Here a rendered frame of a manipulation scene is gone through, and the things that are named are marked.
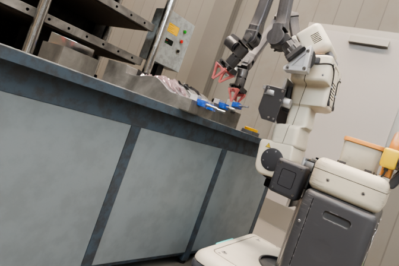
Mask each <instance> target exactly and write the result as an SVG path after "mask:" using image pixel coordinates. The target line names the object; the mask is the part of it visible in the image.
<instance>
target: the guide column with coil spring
mask: <svg viewBox="0 0 399 266"><path fill-rule="evenodd" d="M51 2H52V0H39V3H38V5H37V8H36V11H35V13H34V16H33V19H32V21H31V24H30V28H29V30H28V33H27V35H26V39H25V41H24V44H23V47H22V49H21V51H23V52H27V53H29V54H33V52H34V48H35V47H36V43H37V41H38V38H39V35H40V32H41V30H42V27H43V24H44V22H45V19H46V16H47V13H48V11H49V7H50V5H51Z"/></svg>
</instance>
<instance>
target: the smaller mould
mask: <svg viewBox="0 0 399 266"><path fill-rule="evenodd" d="M38 57H40V58H43V59H46V60H48V61H51V62H54V63H56V64H59V65H62V66H65V67H67V68H71V69H73V70H76V71H78V72H82V73H84V74H87V75H89V76H92V77H93V76H94V75H95V72H96V69H97V66H98V64H99V60H97V59H94V58H92V57H90V56H87V55H85V54H83V53H80V52H77V51H76V50H73V49H70V48H68V47H66V46H62V45H58V44H55V43H51V42H46V41H43V42H42V45H41V48H40V50H39V54H38Z"/></svg>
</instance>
